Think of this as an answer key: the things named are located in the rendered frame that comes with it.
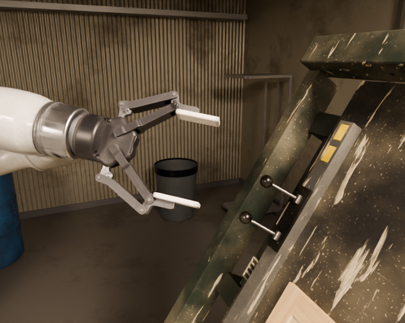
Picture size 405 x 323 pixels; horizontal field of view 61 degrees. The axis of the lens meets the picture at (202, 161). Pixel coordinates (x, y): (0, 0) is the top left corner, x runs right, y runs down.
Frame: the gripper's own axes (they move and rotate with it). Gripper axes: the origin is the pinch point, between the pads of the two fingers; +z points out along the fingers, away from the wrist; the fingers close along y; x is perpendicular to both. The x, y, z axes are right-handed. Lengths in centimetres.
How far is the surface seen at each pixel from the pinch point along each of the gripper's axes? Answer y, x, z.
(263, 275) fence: 18, -52, 18
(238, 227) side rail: 6, -70, 8
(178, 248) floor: 33, -309, -44
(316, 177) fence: -12, -46, 27
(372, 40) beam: -50, -36, 33
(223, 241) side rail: 12, -70, 4
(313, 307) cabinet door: 22, -39, 30
